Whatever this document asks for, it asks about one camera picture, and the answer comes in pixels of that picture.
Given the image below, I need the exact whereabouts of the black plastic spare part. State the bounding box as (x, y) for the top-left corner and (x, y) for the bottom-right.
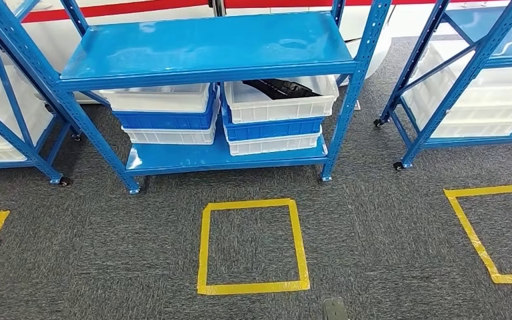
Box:
(243, 78), (323, 101)

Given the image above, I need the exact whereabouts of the red barrier belt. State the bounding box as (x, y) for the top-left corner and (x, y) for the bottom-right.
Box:
(0, 0), (211, 28)
(225, 0), (504, 9)

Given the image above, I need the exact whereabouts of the dark grey robot plate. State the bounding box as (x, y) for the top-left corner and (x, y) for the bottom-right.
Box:
(323, 297), (349, 320)

